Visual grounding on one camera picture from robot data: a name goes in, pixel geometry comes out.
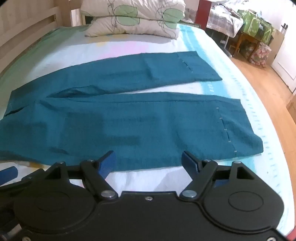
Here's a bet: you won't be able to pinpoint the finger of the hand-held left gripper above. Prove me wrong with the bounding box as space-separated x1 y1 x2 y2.
0 166 46 193

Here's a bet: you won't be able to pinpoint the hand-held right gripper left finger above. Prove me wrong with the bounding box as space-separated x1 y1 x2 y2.
44 150 119 200

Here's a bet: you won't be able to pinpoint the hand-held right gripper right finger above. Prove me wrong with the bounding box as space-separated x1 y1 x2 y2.
179 151 255 202

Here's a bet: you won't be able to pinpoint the teal pants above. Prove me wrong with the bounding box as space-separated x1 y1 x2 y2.
0 51 264 172

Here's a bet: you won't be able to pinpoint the pastel printed bed sheet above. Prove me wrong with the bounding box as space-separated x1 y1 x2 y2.
0 22 295 235

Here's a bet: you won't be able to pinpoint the floral storage box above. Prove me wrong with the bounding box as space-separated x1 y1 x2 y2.
250 42 271 68

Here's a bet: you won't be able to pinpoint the wooden side table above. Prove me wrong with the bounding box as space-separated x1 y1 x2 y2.
231 31 260 63

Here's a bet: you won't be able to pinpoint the green leaf print pillow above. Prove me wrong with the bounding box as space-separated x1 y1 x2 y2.
84 15 183 40
80 0 186 26

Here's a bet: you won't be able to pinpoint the white door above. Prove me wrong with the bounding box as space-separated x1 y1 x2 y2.
271 22 296 94

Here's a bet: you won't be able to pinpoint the wooden bed headboard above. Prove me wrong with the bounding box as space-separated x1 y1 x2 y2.
0 0 82 77

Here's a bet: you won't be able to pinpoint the white checked table cloth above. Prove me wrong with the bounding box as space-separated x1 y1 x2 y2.
206 0 244 37

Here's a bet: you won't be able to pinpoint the red board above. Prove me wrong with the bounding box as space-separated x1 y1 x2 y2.
194 0 212 29

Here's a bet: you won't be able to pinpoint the green floral cloth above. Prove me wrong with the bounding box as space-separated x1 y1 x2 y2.
238 9 275 45

